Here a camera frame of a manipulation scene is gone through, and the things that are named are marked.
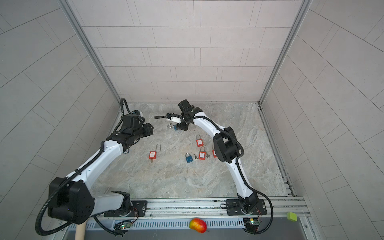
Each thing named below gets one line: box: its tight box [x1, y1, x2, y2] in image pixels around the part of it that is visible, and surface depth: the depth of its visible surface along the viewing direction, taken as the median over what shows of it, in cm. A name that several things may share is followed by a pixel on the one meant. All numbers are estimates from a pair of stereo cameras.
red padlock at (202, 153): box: [198, 145, 207, 160], surface depth 90 cm
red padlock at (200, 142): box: [196, 134, 204, 147], surface depth 95 cm
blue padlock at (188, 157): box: [185, 152, 194, 164], surface depth 89 cm
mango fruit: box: [189, 218, 208, 234], surface depth 66 cm
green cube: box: [287, 212, 298, 222], surface depth 68 cm
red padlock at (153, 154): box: [149, 143, 161, 163], surface depth 89 cm
